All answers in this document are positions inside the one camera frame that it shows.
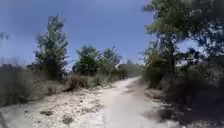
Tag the round green tree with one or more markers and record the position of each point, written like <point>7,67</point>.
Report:
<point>109,60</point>
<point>87,60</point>

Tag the distant green bushes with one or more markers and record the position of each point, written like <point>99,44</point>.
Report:
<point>130,69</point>

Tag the pale dirt gravel path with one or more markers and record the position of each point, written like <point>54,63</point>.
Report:
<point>120,106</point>

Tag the tall conifer tree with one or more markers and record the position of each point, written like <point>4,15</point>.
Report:
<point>51,46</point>

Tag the dark green bushes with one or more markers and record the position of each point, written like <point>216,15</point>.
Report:
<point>193,86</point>

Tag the large leafy tree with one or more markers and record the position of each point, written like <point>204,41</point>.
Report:
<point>186,23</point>

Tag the dry brown scrub bushes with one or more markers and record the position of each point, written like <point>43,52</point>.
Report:
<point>20,85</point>

